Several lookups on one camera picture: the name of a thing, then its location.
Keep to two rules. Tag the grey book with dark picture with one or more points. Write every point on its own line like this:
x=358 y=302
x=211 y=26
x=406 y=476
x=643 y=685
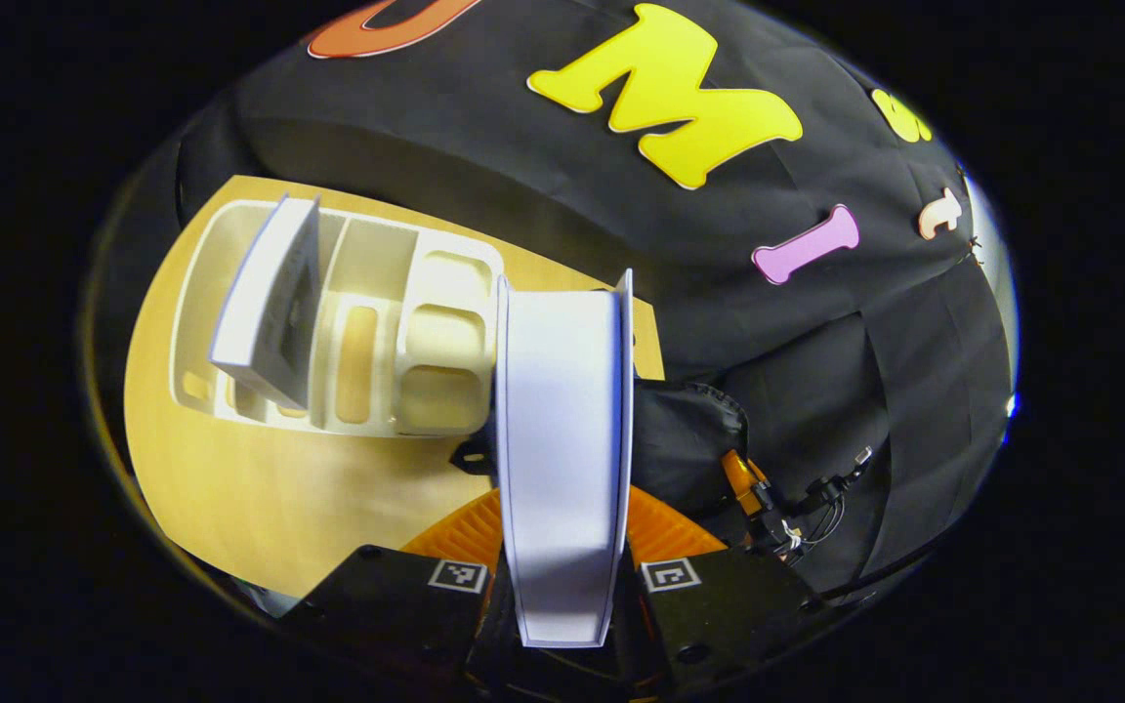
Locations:
x=265 y=303

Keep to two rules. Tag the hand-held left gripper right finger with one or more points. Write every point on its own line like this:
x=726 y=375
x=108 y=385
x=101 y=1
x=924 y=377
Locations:
x=719 y=615

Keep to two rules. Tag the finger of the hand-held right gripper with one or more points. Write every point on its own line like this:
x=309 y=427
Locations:
x=743 y=480

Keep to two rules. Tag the cream plastic bookshelf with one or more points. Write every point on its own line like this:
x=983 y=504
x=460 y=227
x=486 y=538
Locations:
x=377 y=283

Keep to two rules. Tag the white book with green print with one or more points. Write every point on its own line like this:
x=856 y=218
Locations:
x=562 y=439

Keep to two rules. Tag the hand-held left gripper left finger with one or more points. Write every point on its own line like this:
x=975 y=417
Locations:
x=387 y=605

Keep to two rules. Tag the blue schoolbag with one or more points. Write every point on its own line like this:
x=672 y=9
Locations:
x=685 y=439

